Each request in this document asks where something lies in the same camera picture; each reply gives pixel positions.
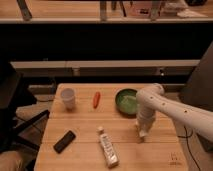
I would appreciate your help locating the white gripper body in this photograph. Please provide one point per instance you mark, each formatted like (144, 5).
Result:
(144, 123)

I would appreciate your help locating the white sponge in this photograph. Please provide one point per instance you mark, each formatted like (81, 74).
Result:
(142, 134)

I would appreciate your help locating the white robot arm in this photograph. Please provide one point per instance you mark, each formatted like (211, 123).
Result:
(150, 99)

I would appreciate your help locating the green bowl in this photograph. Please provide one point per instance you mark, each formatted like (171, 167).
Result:
(126, 101)

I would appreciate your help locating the white tube with cap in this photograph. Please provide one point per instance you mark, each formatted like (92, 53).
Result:
(108, 149)

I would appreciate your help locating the orange carrot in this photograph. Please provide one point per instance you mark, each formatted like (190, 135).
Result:
(96, 99)

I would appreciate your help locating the dark chair at right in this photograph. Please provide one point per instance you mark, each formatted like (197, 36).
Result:
(198, 90)

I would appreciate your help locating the black rectangular remote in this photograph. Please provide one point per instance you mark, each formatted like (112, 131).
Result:
(61, 144)

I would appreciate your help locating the white plastic cup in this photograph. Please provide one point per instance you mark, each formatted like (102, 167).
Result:
(68, 97)

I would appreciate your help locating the black chair at left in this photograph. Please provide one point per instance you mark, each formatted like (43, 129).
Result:
(14, 93)

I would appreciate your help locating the grey metal rail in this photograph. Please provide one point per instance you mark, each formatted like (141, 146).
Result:
(105, 68)

